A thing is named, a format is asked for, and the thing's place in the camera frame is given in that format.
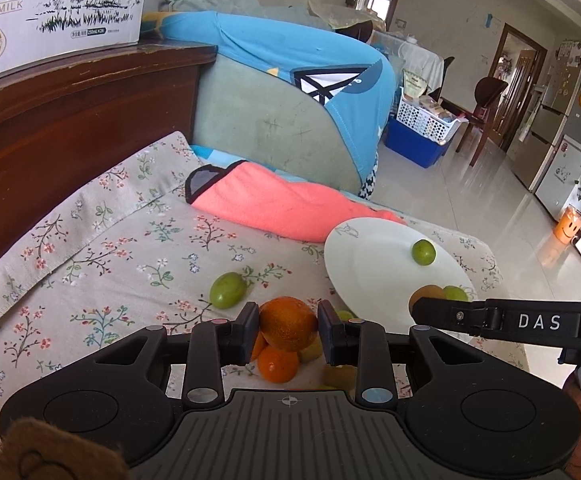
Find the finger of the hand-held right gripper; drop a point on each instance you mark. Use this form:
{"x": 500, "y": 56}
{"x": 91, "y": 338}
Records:
{"x": 450, "y": 315}

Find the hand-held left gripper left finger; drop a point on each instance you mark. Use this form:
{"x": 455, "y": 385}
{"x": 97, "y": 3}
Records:
{"x": 250, "y": 332}

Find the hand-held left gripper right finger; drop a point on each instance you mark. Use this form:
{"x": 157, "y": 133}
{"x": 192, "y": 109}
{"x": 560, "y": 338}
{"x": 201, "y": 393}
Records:
{"x": 328, "y": 332}

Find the brown longan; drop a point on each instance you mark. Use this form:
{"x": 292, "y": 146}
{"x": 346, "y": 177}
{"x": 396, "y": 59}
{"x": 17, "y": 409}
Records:
{"x": 426, "y": 294}

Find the mandarin orange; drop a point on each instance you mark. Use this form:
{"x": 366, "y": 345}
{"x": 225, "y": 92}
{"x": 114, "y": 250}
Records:
{"x": 278, "y": 364}
{"x": 257, "y": 346}
{"x": 289, "y": 322}

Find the brown kiwi fruit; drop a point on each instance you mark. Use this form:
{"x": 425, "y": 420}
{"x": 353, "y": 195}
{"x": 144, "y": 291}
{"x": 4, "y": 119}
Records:
{"x": 339, "y": 376}

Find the white plate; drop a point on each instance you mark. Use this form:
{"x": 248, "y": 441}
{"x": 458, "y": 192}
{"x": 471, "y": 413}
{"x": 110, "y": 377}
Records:
{"x": 370, "y": 270}

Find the green jujube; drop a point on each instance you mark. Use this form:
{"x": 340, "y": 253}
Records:
{"x": 311, "y": 351}
{"x": 423, "y": 251}
{"x": 345, "y": 316}
{"x": 228, "y": 290}
{"x": 456, "y": 292}

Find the orange smiley cup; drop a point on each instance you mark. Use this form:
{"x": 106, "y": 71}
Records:
{"x": 568, "y": 225}

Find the pink towel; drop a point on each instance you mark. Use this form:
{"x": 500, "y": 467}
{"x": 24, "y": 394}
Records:
{"x": 280, "y": 205}

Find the small white fridge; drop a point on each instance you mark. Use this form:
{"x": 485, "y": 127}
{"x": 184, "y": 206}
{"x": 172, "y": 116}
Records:
{"x": 565, "y": 175}

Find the floral bed cloth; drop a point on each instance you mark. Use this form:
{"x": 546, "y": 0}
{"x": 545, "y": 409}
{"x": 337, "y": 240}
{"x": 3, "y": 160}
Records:
{"x": 110, "y": 260}

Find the houndstooth cloth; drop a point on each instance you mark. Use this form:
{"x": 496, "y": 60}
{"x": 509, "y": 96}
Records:
{"x": 368, "y": 180}

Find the blue plastic bin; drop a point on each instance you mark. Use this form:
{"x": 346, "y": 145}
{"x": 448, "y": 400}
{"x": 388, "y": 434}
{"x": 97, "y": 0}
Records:
{"x": 415, "y": 145}

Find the white plastic basket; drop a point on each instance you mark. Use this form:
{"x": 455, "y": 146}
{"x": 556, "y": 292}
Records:
{"x": 428, "y": 120}

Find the silver refrigerator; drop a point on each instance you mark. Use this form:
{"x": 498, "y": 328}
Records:
{"x": 552, "y": 105}

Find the wooden chair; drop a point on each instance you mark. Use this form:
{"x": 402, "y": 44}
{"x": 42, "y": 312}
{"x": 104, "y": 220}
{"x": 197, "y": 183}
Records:
{"x": 487, "y": 97}

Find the brown fuzzy cloth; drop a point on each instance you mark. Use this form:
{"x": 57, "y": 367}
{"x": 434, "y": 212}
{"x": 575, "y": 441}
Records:
{"x": 55, "y": 452}

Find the printed paper bag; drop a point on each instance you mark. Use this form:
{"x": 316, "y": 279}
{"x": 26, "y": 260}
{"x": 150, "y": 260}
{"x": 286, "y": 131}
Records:
{"x": 414, "y": 84}

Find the wooden door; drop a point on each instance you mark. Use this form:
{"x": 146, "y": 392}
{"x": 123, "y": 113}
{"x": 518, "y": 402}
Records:
{"x": 517, "y": 85}

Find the table with white cloth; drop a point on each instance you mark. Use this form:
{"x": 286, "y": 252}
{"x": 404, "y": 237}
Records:
{"x": 415, "y": 60}

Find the dark wooden headboard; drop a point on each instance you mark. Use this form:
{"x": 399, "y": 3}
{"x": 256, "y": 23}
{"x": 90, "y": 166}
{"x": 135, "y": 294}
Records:
{"x": 70, "y": 130}

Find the white cow-print carton box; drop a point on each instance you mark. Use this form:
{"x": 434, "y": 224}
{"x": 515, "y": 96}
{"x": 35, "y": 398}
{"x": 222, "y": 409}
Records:
{"x": 45, "y": 10}

